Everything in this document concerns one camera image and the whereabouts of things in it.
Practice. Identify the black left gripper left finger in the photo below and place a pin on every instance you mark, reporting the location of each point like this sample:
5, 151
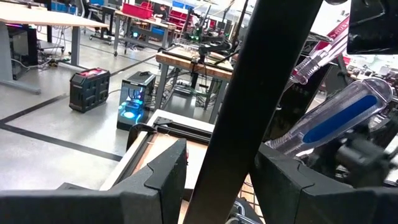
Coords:
124, 205

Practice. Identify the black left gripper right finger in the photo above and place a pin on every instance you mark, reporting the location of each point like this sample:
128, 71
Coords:
295, 199

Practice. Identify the black metal pegboard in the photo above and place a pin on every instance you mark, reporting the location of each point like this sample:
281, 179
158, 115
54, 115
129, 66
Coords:
248, 93

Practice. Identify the black robot arm green light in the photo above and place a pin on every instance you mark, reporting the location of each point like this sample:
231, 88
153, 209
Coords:
205, 43

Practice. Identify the black computer with coloured lights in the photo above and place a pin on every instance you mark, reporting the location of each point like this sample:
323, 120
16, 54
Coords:
136, 102

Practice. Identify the black crate with red top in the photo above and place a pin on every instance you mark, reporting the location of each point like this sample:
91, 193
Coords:
90, 93

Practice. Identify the grey-legged work table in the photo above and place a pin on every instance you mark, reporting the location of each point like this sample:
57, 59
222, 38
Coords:
140, 21

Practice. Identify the black computer tower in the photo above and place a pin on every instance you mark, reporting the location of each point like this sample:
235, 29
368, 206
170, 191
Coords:
21, 49

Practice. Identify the red plastic bin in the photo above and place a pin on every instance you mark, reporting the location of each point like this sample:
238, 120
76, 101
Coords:
180, 18
136, 11

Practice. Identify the person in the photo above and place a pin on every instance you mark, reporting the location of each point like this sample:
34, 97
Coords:
162, 12

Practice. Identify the blue plastic bin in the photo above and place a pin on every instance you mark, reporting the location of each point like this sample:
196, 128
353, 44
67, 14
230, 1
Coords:
63, 7

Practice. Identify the light wood desk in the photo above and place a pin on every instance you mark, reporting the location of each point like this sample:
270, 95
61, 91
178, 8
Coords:
37, 17

